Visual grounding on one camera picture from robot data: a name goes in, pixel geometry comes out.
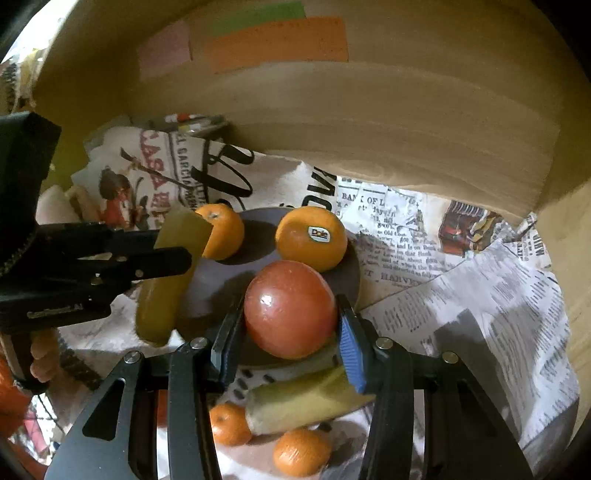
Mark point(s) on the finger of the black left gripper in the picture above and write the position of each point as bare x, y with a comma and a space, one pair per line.
136, 265

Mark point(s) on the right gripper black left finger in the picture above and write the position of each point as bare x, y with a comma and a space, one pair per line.
114, 436

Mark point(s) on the yellow banana piece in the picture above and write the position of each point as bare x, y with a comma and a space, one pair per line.
159, 298
310, 399

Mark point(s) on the small mandarin orange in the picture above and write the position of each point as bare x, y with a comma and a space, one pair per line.
227, 231

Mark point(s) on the red apple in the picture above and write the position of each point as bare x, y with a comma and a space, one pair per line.
290, 311

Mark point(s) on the large orange with sticker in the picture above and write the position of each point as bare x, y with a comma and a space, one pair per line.
313, 236

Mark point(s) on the orange sleeve forearm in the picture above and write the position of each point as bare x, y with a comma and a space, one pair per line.
13, 403

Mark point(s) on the person's hand holding gripper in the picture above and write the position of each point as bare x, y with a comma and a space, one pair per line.
45, 354

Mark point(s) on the crumpled black-white newspaper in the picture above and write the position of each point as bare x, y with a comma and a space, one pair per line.
442, 275

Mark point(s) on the red white marker pen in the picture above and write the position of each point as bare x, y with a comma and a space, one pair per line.
181, 118

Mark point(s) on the clear pen box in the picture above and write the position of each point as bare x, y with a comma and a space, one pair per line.
201, 128

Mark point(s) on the pink sticky note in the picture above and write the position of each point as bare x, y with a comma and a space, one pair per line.
164, 51

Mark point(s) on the green sticky note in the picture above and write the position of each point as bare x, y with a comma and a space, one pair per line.
255, 16

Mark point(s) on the orange sticky note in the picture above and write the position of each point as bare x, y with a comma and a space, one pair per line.
297, 40

